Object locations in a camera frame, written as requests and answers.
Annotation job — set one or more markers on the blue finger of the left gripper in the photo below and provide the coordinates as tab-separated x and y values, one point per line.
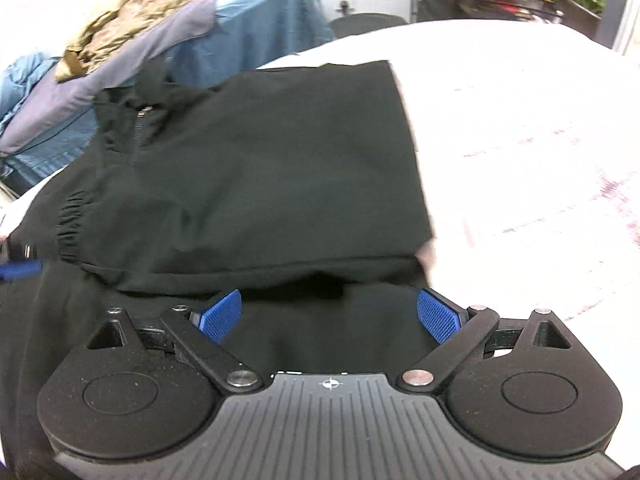
16	270

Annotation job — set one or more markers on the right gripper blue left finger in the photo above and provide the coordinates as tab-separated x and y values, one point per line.
198	335

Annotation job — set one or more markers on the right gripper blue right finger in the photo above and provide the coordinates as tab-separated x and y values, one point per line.
458	332

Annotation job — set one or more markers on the black jacket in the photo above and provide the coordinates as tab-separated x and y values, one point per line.
298	187

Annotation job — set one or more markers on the grey blanket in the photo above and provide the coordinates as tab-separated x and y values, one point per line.
49	102

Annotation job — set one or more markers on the light blue quilt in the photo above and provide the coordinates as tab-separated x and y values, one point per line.
18	80

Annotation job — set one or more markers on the olive brown garment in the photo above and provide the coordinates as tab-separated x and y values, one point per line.
107	34

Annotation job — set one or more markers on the dark round chair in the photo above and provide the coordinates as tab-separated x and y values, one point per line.
362	23

